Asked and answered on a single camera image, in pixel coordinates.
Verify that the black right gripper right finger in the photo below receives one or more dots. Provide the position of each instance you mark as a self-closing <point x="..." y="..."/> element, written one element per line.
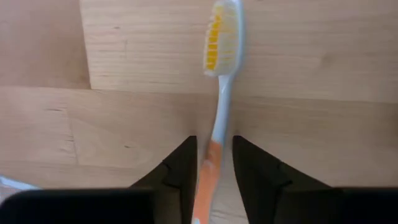
<point x="264" y="186"/>

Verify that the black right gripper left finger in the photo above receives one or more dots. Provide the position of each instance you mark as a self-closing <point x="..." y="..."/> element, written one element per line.
<point x="177" y="186"/>

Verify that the orange toothbrush yellow bristles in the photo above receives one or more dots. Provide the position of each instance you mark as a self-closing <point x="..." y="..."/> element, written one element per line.
<point x="222" y="102"/>

